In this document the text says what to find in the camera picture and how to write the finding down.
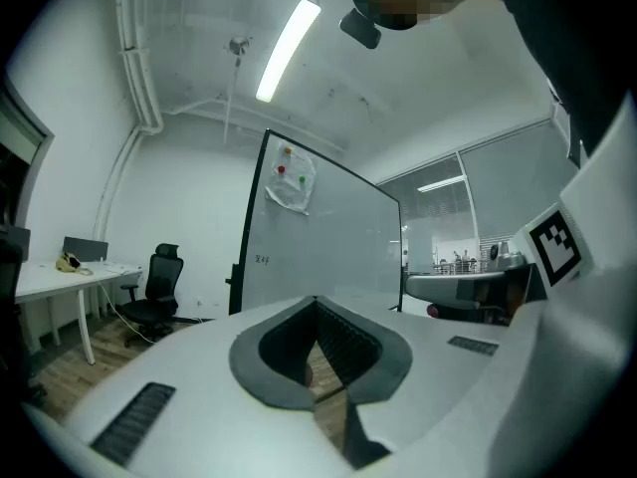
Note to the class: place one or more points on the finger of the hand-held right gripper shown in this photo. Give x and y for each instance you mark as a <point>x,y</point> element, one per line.
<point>438,289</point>

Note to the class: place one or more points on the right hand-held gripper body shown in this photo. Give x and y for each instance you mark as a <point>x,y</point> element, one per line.
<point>555,252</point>

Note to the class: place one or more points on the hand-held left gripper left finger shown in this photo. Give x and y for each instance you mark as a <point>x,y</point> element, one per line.
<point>199,391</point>

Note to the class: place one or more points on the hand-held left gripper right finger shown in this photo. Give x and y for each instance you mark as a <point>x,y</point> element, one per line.
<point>428,396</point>

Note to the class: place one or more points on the black framed glass whiteboard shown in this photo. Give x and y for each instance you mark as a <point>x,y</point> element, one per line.
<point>343,247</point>

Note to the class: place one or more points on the black office chair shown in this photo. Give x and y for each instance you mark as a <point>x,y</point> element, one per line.
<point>12,307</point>
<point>159,287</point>

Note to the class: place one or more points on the crumpled white paper sheet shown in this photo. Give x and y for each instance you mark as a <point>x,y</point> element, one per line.
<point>293,194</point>

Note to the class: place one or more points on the long white desk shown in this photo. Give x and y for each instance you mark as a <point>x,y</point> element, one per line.
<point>55,282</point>

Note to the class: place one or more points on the yellow fabric bag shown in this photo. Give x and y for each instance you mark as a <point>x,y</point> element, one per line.
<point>69,263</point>

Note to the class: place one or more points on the person's dark shirt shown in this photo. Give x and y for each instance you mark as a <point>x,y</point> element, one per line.
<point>572,43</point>

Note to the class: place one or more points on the long ceiling light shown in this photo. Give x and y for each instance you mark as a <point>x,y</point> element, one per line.
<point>288,48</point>

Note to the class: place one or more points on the grey framed window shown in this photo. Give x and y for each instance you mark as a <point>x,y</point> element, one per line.
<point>15,157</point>

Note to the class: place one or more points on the round ceiling sensor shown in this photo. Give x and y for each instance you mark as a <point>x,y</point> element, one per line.
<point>238,44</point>

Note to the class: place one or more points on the white ceiling pipes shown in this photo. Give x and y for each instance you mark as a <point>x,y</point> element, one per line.
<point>139,68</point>

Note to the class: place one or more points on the black head-worn camera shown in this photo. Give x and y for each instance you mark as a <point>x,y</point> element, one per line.
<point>360,28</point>

